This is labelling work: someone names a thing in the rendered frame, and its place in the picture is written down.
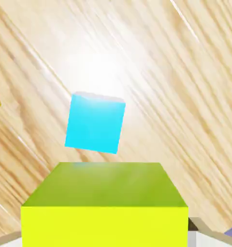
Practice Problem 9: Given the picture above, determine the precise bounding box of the small yellow cube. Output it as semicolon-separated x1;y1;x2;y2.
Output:
20;162;189;247

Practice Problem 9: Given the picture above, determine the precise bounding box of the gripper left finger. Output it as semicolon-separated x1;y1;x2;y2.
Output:
0;231;22;247

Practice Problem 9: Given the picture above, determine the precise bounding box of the small cyan cube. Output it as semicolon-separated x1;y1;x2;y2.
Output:
64;91;127;155

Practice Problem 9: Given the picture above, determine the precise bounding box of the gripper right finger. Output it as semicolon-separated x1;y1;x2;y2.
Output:
188;216;232;247

